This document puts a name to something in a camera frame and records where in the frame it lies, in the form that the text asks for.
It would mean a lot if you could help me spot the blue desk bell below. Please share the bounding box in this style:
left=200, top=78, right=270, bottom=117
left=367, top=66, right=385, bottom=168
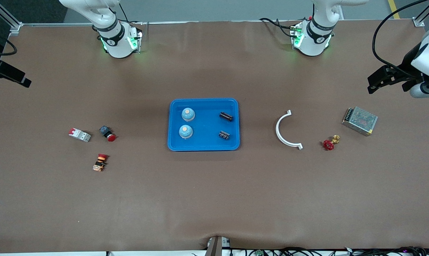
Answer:
left=181, top=107, right=196, bottom=122
left=178, top=125, right=193, bottom=140

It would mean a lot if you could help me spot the blue plastic tray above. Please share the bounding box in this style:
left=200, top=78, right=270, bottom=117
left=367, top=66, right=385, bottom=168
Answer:
left=167, top=98, right=240, bottom=151

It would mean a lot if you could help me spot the metal mesh power supply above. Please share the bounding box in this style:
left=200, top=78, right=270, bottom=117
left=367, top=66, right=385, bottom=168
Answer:
left=342, top=106, right=379, bottom=137

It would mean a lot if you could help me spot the yellow floor tape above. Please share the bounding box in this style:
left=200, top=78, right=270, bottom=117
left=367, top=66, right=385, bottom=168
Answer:
left=388, top=0, right=401, bottom=20

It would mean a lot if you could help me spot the white red circuit breaker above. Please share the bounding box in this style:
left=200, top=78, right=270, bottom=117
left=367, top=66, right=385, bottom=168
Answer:
left=68, top=128, right=92, bottom=143

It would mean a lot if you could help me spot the red handle brass valve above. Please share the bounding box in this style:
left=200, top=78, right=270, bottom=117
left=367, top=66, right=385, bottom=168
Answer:
left=323, top=134, right=340, bottom=151

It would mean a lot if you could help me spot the red push button switch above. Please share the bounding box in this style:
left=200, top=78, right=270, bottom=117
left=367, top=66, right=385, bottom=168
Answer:
left=99, top=126, right=117, bottom=142

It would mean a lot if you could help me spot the white curved plastic bracket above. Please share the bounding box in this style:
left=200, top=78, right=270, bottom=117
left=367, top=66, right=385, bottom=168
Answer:
left=275, top=110, right=303, bottom=150

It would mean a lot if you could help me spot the red orange emergency stop switch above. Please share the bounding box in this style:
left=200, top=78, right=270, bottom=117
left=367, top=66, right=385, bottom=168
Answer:
left=92, top=154, right=109, bottom=172

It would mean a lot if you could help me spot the black right base cable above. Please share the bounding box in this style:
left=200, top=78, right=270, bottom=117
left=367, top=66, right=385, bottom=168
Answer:
left=118, top=2, right=145, bottom=26

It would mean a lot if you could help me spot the black base cable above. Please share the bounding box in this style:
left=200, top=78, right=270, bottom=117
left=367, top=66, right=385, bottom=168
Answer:
left=260, top=17, right=300, bottom=39
left=118, top=2, right=145, bottom=26

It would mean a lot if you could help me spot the black left base cable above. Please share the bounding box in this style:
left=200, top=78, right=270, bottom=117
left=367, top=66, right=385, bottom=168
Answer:
left=260, top=17, right=300, bottom=39

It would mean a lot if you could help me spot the aluminium table edge rail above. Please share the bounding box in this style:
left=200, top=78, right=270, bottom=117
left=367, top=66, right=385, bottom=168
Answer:
left=22, top=20, right=414, bottom=27

